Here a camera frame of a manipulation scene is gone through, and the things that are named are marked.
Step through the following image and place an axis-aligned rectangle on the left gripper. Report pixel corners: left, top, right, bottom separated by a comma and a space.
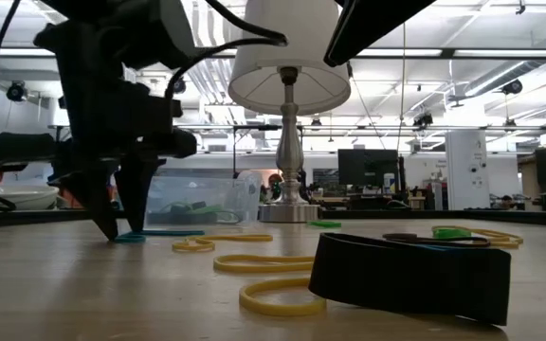
33, 0, 198, 242

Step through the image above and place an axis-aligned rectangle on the wide black rubber band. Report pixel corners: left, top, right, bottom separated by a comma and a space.
307, 232, 513, 328

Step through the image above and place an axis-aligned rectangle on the blue rubber band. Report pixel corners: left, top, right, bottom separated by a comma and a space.
114, 229, 206, 244

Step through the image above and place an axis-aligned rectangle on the yellow rubber band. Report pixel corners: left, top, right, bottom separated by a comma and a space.
431, 224, 524, 250
212, 254, 316, 275
172, 233, 274, 253
238, 278, 327, 317

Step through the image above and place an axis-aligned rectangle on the clear plastic bin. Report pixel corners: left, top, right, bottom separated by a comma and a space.
143, 170, 264, 225

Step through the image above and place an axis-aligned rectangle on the black ceiling spotlight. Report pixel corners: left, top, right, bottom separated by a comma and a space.
6, 80, 28, 103
500, 79, 524, 96

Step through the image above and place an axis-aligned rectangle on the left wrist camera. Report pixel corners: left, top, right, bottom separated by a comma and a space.
125, 0, 199, 70

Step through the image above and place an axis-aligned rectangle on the white bowl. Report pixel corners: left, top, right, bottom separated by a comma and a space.
0, 184, 60, 211

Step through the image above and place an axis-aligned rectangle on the black computer monitor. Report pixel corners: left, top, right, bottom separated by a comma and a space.
337, 149, 400, 187

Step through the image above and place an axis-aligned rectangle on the person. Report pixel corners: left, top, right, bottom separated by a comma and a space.
263, 172, 283, 204

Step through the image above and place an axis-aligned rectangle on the white shade silver table lamp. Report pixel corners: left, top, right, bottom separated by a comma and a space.
227, 0, 352, 224

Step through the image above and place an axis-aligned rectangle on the black camera cable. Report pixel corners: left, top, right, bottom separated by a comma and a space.
163, 0, 289, 100

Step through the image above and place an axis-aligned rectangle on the black metal table frame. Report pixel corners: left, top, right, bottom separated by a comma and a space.
0, 207, 546, 229

